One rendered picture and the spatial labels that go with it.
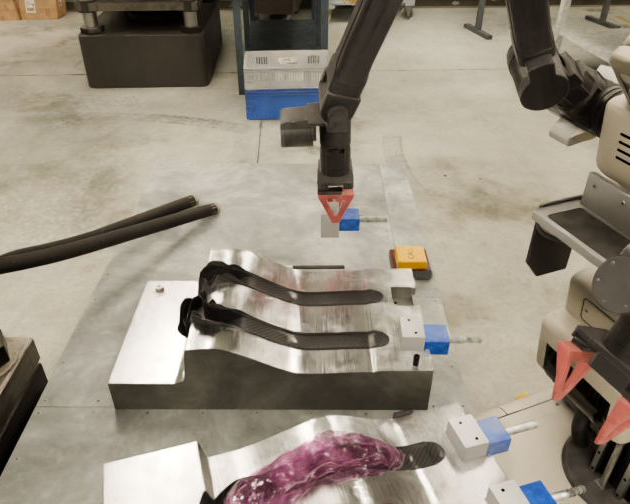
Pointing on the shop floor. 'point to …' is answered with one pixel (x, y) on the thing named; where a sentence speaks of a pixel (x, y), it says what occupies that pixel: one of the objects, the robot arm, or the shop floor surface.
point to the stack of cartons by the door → (21, 9)
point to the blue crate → (266, 99)
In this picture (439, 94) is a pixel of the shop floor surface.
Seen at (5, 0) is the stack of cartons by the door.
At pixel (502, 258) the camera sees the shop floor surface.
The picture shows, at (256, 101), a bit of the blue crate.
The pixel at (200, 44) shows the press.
